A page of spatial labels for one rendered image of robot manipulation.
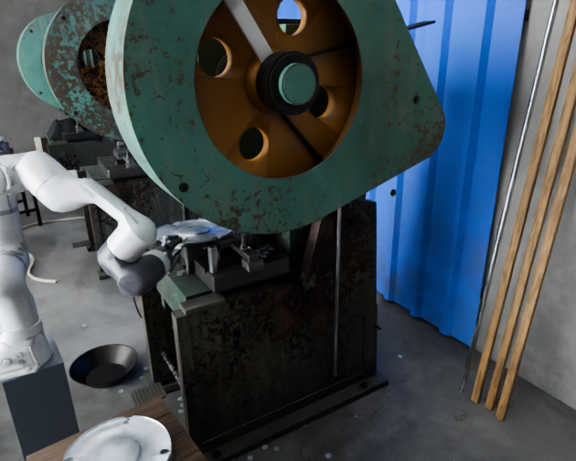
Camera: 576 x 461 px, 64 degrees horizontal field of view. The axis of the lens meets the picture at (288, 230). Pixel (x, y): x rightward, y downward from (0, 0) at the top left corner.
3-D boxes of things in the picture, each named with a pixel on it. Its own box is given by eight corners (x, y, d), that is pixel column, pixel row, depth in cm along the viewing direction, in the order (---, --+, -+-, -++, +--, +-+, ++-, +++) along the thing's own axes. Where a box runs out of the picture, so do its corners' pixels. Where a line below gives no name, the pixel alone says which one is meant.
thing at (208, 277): (214, 294, 157) (213, 277, 155) (171, 249, 193) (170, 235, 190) (290, 272, 171) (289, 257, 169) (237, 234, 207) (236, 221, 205)
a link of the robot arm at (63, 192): (28, 201, 124) (108, 285, 123) (67, 151, 119) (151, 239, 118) (57, 197, 134) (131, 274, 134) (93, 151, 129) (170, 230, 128)
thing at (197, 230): (201, 218, 190) (200, 215, 190) (249, 230, 171) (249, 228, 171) (137, 233, 170) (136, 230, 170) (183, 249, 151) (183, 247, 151)
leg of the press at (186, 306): (194, 479, 164) (165, 244, 131) (183, 456, 173) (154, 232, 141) (388, 385, 208) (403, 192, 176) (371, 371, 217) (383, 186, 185)
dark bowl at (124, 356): (77, 407, 198) (74, 393, 196) (67, 369, 222) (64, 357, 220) (147, 381, 213) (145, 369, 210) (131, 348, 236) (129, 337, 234)
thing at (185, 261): (156, 285, 162) (152, 250, 157) (145, 270, 173) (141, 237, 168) (222, 268, 174) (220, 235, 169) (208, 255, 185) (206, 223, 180)
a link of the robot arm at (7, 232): (-30, 217, 132) (-14, 198, 148) (-16, 295, 140) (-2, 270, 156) (15, 215, 135) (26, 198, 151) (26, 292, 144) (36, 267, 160)
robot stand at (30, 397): (32, 487, 161) (1, 382, 145) (26, 454, 175) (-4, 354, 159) (86, 463, 171) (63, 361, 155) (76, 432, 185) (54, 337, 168)
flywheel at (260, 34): (271, 275, 128) (75, 43, 87) (239, 251, 144) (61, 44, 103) (437, 110, 142) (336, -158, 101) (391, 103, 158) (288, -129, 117)
